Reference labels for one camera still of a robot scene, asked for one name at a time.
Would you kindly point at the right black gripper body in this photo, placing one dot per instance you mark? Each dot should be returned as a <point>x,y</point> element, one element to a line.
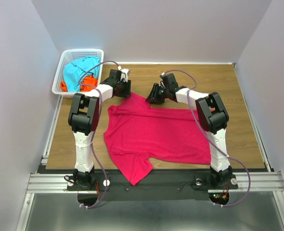
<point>159,93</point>

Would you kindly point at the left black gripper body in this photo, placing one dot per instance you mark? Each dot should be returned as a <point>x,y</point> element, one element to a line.
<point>124,89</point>

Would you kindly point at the pink t-shirt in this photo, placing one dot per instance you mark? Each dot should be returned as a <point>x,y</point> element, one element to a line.
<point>137,132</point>

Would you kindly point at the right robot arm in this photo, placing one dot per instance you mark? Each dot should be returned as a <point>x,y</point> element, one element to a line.
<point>211,118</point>

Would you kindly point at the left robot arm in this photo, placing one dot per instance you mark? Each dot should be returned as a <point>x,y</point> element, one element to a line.
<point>83,119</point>

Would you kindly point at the orange t-shirt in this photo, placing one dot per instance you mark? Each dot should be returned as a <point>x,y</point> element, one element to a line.
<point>88,83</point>

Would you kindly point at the light blue t-shirt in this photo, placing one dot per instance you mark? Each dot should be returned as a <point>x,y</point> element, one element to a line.
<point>76,69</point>

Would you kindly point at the white plastic basket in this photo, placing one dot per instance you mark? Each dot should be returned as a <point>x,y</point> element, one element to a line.
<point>69,55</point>

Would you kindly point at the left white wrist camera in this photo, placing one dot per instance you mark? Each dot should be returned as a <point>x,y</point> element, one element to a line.
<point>124,74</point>

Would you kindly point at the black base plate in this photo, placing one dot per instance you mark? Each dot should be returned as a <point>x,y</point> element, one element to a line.
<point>158,185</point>

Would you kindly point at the aluminium rail frame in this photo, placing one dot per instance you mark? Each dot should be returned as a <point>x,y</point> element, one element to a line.
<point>258,206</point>

